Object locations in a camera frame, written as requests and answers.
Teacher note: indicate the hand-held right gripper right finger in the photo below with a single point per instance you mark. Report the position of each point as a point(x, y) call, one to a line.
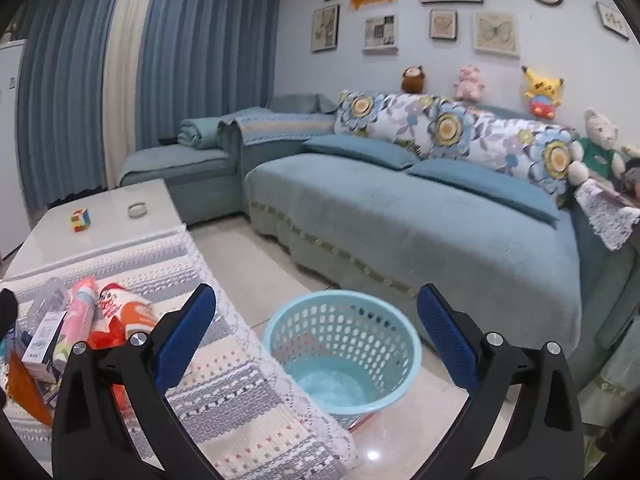
point(445, 330)

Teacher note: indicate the teddy bear in green shirt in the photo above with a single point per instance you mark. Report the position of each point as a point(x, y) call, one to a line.
point(597, 152)

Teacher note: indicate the yellow plush toy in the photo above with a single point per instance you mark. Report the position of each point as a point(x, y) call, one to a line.
point(542, 92)

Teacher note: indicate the striped armrest cover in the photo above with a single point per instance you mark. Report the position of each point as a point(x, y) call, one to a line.
point(280, 125)

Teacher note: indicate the folded teal blanket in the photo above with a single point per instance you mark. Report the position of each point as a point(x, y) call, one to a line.
point(200, 130)

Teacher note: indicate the white coffee table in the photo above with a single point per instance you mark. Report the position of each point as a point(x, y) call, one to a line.
point(115, 230)

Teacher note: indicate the pink plush toy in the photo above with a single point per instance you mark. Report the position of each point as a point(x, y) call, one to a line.
point(469, 85)

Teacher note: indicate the small white round object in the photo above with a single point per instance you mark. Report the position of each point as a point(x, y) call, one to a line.
point(137, 210)

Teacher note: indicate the striped knitted tablecloth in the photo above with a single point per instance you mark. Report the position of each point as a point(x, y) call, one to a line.
point(240, 385)

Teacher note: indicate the white lace cloth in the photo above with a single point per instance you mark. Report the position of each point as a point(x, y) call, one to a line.
point(607, 210)

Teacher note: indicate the tall dark picture frame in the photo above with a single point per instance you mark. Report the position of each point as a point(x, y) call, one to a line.
point(325, 28)

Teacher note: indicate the pink packet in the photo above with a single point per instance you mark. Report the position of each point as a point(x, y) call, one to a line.
point(80, 315)

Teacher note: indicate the blue fabric sofa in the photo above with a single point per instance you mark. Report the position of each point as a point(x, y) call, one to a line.
point(200, 200)

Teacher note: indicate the blue curtain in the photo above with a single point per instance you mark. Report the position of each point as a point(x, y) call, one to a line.
point(210, 50)
point(65, 85)

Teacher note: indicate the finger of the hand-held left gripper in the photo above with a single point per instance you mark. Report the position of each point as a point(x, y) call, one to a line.
point(7, 310)

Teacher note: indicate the white carton with blue print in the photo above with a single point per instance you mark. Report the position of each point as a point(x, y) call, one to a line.
point(42, 345)

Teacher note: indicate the teal plush sofa cover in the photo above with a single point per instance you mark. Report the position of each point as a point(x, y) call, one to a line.
point(400, 220)

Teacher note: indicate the dark tilted picture frame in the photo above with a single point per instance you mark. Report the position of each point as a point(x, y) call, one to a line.
point(612, 20)

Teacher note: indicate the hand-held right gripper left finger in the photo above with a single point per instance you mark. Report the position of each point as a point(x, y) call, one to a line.
point(185, 340)

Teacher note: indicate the floral pillow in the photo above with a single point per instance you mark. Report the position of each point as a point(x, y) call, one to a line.
point(380, 120)
point(475, 132)
point(550, 165)

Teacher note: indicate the brown plush toy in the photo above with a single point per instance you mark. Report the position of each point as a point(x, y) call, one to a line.
point(413, 80)

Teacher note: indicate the white picture frame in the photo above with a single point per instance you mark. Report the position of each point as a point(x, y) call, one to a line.
point(381, 32)

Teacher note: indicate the small butterfly picture frame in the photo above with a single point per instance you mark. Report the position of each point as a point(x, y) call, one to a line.
point(443, 24)

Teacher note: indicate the orange packet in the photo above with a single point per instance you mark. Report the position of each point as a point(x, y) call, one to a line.
point(30, 390)

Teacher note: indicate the blue seat cushion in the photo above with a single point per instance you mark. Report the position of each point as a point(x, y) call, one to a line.
point(485, 190)
point(360, 150)

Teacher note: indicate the clear plastic bottle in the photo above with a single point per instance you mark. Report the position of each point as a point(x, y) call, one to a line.
point(50, 295)

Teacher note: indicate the light blue plastic basket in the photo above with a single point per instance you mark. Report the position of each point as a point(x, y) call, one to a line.
point(345, 340)

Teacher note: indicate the red snack bag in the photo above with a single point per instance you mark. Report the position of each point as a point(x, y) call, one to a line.
point(120, 310)

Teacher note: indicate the white curtain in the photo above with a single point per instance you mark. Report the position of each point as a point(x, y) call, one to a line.
point(125, 85)

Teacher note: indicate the wide butterfly picture frame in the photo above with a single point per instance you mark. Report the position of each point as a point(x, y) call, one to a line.
point(496, 34)

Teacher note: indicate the white cabinet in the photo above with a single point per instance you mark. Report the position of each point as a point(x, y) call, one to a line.
point(12, 150)

